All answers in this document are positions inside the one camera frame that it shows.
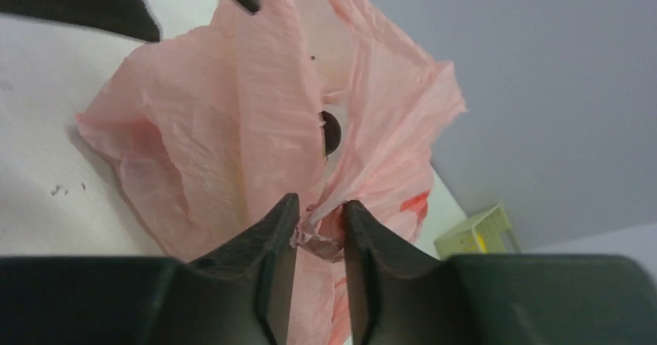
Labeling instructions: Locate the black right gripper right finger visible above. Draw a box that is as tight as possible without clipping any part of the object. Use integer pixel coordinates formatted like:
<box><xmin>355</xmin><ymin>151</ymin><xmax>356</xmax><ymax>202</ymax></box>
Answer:
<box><xmin>342</xmin><ymin>201</ymin><xmax>656</xmax><ymax>344</ymax></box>

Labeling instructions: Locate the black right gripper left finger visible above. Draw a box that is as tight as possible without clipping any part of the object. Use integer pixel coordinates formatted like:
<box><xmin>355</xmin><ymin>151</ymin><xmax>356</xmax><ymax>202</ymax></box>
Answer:
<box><xmin>1</xmin><ymin>193</ymin><xmax>300</xmax><ymax>344</ymax></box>

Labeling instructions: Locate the pink plastic bag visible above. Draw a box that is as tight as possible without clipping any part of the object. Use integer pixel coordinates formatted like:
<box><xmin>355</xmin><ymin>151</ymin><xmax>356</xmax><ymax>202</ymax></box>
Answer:
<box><xmin>77</xmin><ymin>0</ymin><xmax>466</xmax><ymax>344</ymax></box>

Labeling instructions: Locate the yellow fake fruit in basket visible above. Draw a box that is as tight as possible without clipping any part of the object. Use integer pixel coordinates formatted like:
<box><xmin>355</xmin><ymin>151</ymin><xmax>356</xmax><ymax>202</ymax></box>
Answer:
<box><xmin>474</xmin><ymin>233</ymin><xmax>488</xmax><ymax>254</ymax></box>

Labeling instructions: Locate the dark round fake fruit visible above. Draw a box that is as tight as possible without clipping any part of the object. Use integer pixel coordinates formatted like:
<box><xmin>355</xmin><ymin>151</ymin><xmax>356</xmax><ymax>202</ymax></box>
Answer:
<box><xmin>320</xmin><ymin>110</ymin><xmax>342</xmax><ymax>157</ymax></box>

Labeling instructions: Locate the light green plastic basket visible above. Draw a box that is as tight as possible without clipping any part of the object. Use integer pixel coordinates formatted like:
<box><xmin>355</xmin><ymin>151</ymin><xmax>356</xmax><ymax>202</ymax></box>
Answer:
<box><xmin>434</xmin><ymin>204</ymin><xmax>521</xmax><ymax>259</ymax></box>

